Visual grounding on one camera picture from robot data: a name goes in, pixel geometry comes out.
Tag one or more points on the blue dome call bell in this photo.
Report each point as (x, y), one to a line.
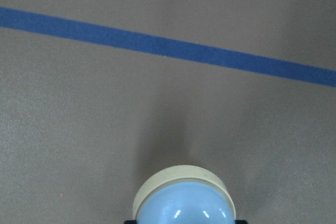
(183, 194)

